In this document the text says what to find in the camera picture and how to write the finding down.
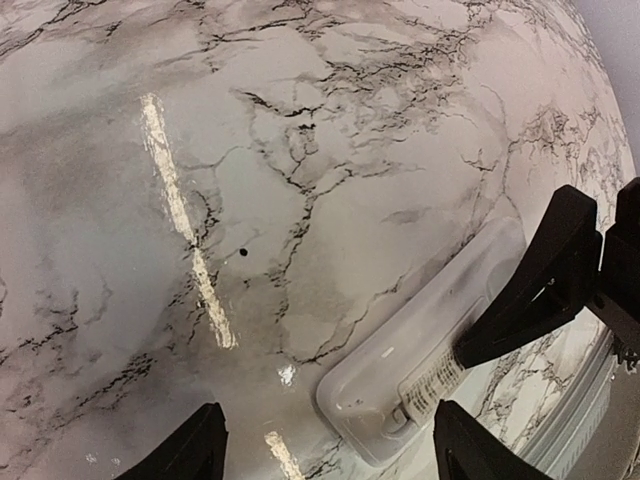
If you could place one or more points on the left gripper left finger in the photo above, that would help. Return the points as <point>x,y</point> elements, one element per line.
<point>196,450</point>

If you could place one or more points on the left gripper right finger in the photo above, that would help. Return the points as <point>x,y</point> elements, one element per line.
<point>465,450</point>

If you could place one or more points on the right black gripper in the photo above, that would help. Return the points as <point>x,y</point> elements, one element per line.
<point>556,277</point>

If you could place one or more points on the white remote control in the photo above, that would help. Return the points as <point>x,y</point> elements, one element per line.
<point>384,393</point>

